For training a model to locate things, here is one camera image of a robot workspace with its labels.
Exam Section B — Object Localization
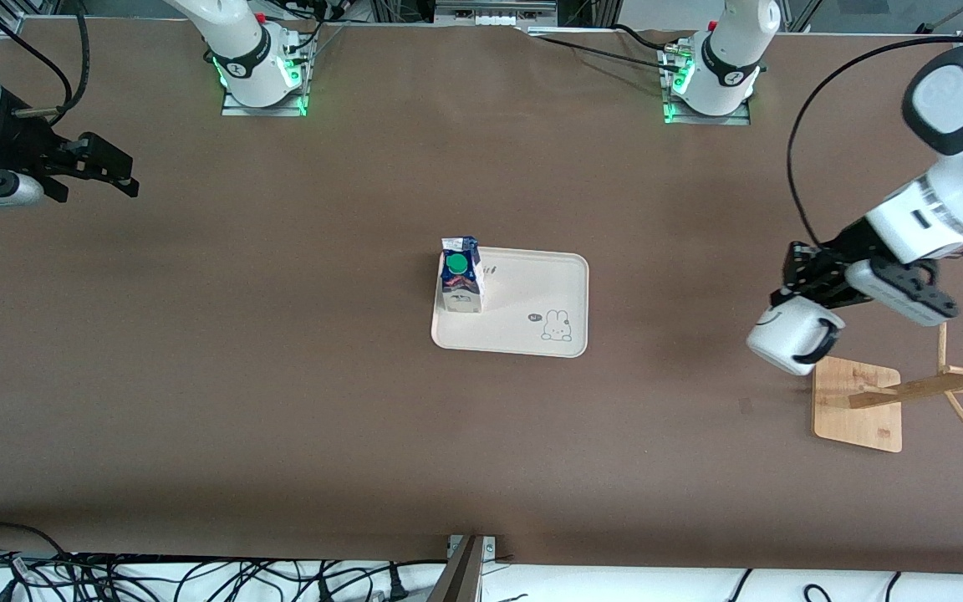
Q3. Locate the small metal bracket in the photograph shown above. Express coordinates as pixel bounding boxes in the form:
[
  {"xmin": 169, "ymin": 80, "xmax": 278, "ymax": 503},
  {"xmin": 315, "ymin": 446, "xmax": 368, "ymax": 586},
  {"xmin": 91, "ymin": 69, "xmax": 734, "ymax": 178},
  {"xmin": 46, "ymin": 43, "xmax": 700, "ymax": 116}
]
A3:
[{"xmin": 446, "ymin": 535, "xmax": 499, "ymax": 559}]

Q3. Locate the long black floor cable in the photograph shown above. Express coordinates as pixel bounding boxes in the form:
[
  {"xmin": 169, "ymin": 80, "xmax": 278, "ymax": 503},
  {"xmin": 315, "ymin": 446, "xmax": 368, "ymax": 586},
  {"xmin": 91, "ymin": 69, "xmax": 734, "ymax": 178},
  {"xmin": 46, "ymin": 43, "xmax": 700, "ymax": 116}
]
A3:
[{"xmin": 64, "ymin": 552, "xmax": 449, "ymax": 578}]

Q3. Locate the black cable to arm base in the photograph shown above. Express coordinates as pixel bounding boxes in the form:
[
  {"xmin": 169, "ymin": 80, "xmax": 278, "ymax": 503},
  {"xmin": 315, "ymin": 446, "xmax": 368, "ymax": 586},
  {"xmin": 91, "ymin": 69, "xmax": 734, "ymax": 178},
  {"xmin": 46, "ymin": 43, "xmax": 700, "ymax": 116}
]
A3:
[{"xmin": 529, "ymin": 23, "xmax": 691, "ymax": 78}]

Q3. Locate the black looping floor cable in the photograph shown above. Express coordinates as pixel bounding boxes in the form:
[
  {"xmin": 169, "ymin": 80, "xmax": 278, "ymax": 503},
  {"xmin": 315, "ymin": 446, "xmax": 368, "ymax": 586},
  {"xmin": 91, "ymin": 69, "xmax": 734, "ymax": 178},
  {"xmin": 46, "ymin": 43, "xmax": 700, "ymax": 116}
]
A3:
[{"xmin": 0, "ymin": 523, "xmax": 85, "ymax": 602}]

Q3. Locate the aluminium profile strut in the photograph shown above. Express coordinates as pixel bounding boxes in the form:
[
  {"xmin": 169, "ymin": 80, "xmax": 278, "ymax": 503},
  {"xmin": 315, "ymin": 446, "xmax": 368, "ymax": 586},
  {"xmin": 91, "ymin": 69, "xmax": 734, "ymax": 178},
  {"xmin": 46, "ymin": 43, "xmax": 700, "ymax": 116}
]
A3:
[{"xmin": 425, "ymin": 535, "xmax": 487, "ymax": 602}]

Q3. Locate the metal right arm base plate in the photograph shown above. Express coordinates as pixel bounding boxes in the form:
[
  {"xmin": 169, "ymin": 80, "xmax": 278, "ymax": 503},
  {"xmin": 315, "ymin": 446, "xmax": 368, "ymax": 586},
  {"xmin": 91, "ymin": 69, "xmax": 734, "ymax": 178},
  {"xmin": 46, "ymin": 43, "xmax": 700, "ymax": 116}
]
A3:
[{"xmin": 221, "ymin": 79, "xmax": 309, "ymax": 117}]

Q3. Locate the blue white milk carton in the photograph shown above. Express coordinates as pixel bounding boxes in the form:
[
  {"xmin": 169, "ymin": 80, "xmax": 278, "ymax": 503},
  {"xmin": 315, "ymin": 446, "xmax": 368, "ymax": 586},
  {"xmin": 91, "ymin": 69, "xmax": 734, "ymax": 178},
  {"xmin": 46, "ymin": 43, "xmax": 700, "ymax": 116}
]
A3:
[{"xmin": 436, "ymin": 236, "xmax": 484, "ymax": 314}]

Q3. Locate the grey equipment box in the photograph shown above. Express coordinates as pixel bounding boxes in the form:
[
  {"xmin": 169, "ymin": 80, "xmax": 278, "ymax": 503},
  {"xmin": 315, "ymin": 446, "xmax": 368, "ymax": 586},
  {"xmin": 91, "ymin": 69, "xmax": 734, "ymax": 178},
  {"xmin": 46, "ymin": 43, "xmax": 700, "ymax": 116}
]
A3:
[{"xmin": 434, "ymin": 0, "xmax": 559, "ymax": 28}]

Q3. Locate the wooden mug stand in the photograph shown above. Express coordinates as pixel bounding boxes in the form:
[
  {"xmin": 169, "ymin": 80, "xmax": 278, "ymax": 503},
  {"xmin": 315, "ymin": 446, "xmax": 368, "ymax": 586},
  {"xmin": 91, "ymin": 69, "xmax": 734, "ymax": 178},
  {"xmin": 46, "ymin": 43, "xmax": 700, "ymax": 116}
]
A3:
[{"xmin": 812, "ymin": 322, "xmax": 963, "ymax": 453}]

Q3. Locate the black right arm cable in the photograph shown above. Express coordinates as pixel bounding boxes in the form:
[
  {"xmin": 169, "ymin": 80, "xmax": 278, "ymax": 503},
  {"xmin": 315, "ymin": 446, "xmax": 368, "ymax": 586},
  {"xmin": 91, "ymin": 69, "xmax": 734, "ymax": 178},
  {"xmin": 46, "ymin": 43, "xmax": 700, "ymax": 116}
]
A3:
[{"xmin": 0, "ymin": 0, "xmax": 91, "ymax": 126}]

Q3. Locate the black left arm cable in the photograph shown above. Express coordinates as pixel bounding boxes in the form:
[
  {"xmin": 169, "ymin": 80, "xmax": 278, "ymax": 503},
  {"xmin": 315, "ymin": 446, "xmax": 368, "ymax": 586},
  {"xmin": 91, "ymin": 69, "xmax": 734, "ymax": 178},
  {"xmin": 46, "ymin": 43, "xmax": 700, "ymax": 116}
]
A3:
[{"xmin": 786, "ymin": 33, "xmax": 963, "ymax": 252}]

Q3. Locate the white smiley face mug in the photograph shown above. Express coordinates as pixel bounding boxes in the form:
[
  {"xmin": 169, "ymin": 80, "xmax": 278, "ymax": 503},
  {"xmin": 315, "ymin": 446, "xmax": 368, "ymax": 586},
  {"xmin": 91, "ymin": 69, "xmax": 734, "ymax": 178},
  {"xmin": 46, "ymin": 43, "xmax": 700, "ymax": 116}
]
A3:
[{"xmin": 746, "ymin": 297, "xmax": 847, "ymax": 377}]

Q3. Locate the white rabbit print tray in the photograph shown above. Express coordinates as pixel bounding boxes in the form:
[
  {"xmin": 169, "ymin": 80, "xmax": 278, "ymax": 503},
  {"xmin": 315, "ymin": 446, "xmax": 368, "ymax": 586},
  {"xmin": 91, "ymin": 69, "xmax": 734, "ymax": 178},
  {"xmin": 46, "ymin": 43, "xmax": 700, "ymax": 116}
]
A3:
[{"xmin": 431, "ymin": 247, "xmax": 590, "ymax": 360}]

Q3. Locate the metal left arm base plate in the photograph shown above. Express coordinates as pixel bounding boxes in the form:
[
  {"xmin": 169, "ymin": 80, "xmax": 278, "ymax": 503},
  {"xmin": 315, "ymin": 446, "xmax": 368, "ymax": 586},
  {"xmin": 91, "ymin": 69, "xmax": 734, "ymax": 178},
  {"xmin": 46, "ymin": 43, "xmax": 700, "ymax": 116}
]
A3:
[{"xmin": 661, "ymin": 46, "xmax": 752, "ymax": 126}]

